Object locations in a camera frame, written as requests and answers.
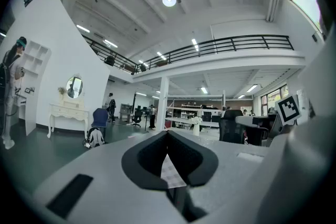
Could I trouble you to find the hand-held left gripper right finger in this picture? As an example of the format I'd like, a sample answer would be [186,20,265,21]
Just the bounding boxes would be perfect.
[167,130,270,224]

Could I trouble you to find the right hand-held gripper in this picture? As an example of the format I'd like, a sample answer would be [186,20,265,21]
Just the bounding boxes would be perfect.
[235,26,336,224]

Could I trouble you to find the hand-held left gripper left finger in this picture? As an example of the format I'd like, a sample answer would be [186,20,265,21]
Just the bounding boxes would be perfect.
[33,130,186,224]

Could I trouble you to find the black mesh office chair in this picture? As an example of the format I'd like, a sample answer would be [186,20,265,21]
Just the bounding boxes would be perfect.
[218,109,270,146]

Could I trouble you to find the grey white backpack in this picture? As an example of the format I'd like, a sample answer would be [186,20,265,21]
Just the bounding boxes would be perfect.
[83,127,106,150]

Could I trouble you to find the blue chair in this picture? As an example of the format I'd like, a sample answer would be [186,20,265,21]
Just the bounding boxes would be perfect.
[91,108,109,140]

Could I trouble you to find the white vase with flowers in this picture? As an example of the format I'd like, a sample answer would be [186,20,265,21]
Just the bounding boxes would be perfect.
[190,116,203,136]

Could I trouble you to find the white metal shelving rack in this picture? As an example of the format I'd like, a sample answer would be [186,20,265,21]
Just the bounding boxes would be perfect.
[166,98,226,131]

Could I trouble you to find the grey storage shelf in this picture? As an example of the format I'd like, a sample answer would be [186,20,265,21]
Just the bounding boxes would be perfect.
[119,103,133,122]

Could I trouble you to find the white dressing table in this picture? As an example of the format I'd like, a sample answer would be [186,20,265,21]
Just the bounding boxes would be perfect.
[47,98,90,139]

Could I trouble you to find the black swivel chair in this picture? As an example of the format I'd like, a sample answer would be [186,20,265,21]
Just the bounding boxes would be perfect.
[131,108,143,128]

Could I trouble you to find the oval mirror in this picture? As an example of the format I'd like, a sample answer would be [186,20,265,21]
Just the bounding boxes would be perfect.
[65,75,83,99]

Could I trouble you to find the dried flower bunch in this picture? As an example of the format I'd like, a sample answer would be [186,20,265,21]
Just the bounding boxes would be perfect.
[57,86,68,101]

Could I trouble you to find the white shelf unit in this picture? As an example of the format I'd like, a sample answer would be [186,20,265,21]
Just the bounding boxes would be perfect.
[25,40,52,137]

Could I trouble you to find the black balcony railing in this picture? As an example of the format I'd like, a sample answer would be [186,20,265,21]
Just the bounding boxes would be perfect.
[82,34,295,76]

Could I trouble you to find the white wall pipes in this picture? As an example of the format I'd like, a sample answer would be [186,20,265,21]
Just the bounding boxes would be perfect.
[266,0,280,22]

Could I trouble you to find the high wall window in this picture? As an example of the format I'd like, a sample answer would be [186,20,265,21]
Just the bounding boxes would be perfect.
[290,0,323,32]

